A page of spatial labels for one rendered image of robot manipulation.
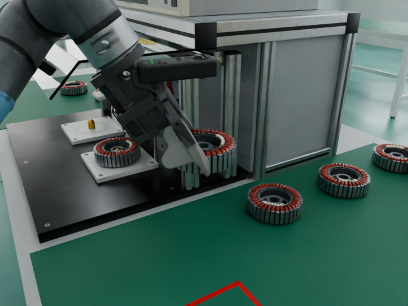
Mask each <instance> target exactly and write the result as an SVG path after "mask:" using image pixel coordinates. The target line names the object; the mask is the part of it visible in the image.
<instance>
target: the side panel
mask: <svg viewBox="0 0 408 306"><path fill-rule="evenodd" d="M356 36H357V33H351V34H343V35H332V36H320V37H314V38H302V39H291V40H285V41H273V42H262V46H261V56H260V74H259V92H258V102H257V120H256V138H255V148H254V166H253V172H248V176H249V177H250V178H253V180H254V181H256V180H259V179H264V178H266V177H269V176H272V175H275V174H278V173H281V172H285V171H288V170H291V169H294V168H297V167H300V166H303V165H307V164H309V163H313V162H316V161H319V160H322V159H325V158H328V157H331V156H334V155H336V151H337V148H338V141H339V135H340V130H341V123H342V117H343V113H344V106H345V99H346V95H347V88H348V85H349V78H350V71H351V67H352V60H353V54H354V49H355V42H356Z"/></svg>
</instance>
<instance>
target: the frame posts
mask: <svg viewBox="0 0 408 306"><path fill-rule="evenodd" d="M241 56H242V52H238V51H236V50H227V51H224V54H223V66H222V69H221V99H220V131H222V132H225V133H226V134H228V135H230V136H232V137H233V138H234V139H235V140H236V142H237V141H238V126H239V98H240V71H241ZM178 92H179V106H180V108H181V109H182V111H183V113H184V114H185V115H186V117H187V118H188V120H189V121H190V123H191V124H192V126H193V127H194V129H199V79H198V78H196V79H190V80H179V81H178ZM100 106H101V109H102V110H103V111H104V110H106V109H111V104H110V102H109V101H108V100H107V99H106V100H100ZM236 168H237V151H236V162H235V164H233V165H232V166H231V167H230V168H227V169H226V170H224V171H220V172H219V174H220V175H223V177H224V178H226V179H227V178H230V176H232V177H234V176H236ZM181 173H182V185H183V186H185V188H186V189H187V190H190V189H192V187H195V188H198V187H199V173H198V174H195V173H189V172H185V171H181Z"/></svg>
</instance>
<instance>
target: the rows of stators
mask: <svg viewBox="0 0 408 306"><path fill-rule="evenodd" d="M372 162H374V164H376V165H377V166H379V167H381V168H383V169H386V170H388V171H389V170H390V171H392V172H393V170H394V172H399V173H400V172H402V173H408V147H407V146H404V145H402V146H401V145H400V144H399V145H397V144H393V143H392V144H390V143H389V144H387V143H386V144H379V145H377V146H375V147H374V148H373V154H372Z"/></svg>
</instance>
